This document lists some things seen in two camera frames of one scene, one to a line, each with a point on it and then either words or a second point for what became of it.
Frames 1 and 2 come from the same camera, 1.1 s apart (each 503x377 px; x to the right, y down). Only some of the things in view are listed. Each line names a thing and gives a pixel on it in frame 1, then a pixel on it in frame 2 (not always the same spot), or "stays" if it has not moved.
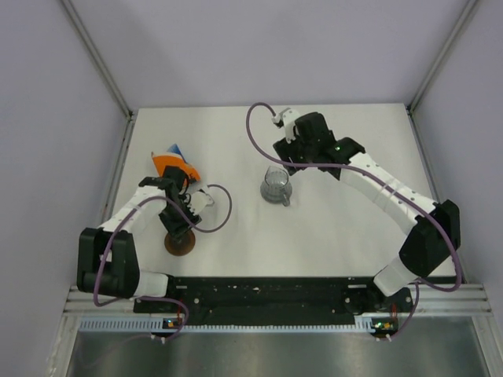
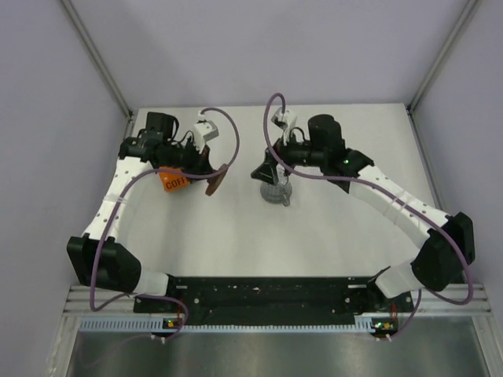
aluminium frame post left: x=97 y=55 stays
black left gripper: x=174 y=227 to x=200 y=162
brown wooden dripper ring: x=179 y=243 to x=214 y=182
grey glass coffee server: x=277 y=188 stays
